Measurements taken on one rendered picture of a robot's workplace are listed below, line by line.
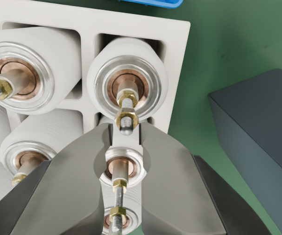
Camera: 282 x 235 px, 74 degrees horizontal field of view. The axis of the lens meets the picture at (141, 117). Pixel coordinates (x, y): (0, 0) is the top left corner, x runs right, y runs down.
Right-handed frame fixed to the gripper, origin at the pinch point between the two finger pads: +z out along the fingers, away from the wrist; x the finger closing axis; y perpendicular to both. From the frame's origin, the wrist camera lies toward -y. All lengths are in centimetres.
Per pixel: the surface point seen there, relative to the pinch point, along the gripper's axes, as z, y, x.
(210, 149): 34, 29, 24
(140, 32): 16.5, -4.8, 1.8
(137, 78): 9.4, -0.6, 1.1
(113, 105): 9.1, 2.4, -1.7
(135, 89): 7.0, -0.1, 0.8
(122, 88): 6.8, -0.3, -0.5
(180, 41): 16.5, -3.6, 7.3
